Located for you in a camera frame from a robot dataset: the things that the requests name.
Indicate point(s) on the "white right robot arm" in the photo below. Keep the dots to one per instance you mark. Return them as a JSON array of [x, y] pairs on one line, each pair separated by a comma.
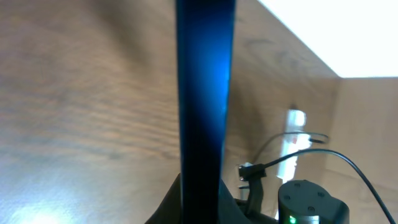
[[303, 202]]

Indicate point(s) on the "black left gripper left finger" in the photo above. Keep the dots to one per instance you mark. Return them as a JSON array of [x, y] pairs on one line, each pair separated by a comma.
[[169, 210]]

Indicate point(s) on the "white power strip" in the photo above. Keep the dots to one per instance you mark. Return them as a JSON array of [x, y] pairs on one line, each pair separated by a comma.
[[294, 124]]

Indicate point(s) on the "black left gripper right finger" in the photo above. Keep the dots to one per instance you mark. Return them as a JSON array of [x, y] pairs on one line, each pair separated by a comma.
[[228, 210]]

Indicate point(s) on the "blue Galaxy smartphone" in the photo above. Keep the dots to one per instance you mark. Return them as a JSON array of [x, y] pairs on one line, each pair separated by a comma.
[[205, 30]]

